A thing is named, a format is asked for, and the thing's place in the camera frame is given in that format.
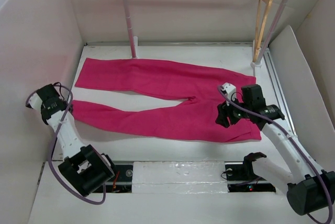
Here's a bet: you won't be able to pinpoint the white foam block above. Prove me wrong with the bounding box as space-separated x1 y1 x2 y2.
132 161 228 194

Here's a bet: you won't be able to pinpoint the wooden clothes hanger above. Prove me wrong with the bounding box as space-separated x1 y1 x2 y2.
253 0 273 63

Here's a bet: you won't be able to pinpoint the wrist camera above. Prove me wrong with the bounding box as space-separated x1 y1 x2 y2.
26 94 42 111
219 83 237 101

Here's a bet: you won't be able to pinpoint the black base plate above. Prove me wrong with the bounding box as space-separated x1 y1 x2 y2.
221 162 276 193
106 163 133 193

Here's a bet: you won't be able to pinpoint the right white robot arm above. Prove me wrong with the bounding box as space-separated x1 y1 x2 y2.
216 83 334 223

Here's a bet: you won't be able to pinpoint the pink trousers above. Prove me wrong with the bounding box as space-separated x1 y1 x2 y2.
71 57 262 143

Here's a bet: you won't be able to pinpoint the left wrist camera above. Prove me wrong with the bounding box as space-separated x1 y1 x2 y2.
26 94 42 111

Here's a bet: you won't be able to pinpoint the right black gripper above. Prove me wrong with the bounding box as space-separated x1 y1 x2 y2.
215 94 252 128

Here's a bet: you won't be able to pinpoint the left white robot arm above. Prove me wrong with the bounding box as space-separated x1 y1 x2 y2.
27 83 117 199

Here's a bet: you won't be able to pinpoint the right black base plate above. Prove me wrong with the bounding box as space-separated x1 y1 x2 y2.
221 162 276 193

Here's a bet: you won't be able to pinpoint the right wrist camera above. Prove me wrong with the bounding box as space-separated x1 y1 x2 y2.
219 83 237 101

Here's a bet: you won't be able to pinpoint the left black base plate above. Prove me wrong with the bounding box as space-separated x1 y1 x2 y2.
106 163 133 193

